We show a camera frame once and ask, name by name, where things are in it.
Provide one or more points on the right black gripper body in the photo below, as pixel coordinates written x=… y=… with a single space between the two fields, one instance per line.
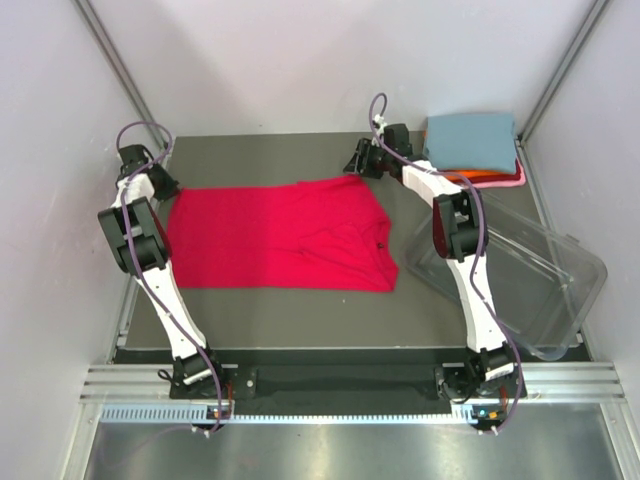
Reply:
x=378 y=161

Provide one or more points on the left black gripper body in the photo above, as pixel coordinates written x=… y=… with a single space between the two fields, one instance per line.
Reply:
x=167 y=185

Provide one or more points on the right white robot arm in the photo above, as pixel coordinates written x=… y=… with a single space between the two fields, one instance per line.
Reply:
x=459 y=236

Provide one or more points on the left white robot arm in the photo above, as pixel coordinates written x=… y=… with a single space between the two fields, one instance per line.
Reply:
x=141 y=249

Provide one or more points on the folded orange t shirt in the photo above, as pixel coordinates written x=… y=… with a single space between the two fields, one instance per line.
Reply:
x=465 y=175

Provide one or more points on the folded blue t shirt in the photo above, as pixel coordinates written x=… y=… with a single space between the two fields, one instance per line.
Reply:
x=472 y=141

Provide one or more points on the folded dark red t shirt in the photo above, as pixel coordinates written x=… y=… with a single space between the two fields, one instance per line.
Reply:
x=498 y=181

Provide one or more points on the folded pink t shirt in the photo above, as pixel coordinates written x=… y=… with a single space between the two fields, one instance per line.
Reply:
x=518 y=169

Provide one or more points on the clear plastic bin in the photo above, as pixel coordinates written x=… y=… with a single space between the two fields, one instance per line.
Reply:
x=543 y=284

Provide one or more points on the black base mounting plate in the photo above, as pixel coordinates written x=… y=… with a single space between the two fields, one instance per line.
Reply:
x=254 y=373

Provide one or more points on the left aluminium frame post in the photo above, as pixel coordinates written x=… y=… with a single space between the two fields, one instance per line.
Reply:
x=107 y=47

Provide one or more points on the aluminium frame post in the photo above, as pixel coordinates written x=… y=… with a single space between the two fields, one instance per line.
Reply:
x=107 y=47
x=578 y=41

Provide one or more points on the right aluminium frame post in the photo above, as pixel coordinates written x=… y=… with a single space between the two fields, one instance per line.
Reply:
x=578 y=41

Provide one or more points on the slotted grey cable duct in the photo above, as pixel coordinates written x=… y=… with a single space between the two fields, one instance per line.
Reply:
x=174 y=413

